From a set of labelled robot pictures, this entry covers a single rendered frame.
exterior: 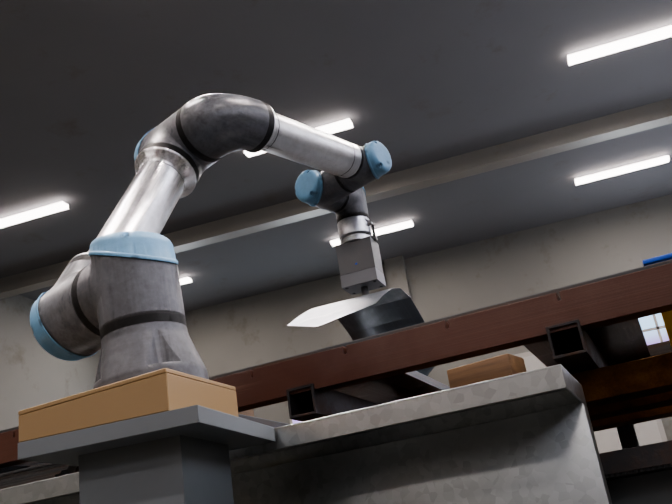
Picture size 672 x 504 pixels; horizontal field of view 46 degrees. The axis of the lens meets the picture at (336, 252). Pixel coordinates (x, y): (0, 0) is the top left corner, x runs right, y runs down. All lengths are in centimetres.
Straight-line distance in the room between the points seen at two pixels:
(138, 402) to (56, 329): 28
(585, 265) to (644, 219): 109
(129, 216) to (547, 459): 74
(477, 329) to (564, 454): 24
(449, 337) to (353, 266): 53
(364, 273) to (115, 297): 79
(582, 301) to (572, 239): 1125
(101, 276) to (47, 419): 21
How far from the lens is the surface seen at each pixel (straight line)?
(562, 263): 1240
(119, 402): 99
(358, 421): 111
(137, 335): 107
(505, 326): 128
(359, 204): 182
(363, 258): 177
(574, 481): 120
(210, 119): 143
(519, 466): 121
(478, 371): 118
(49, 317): 122
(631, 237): 1253
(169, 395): 96
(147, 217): 135
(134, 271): 110
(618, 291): 126
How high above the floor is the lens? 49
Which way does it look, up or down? 21 degrees up
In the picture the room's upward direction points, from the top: 9 degrees counter-clockwise
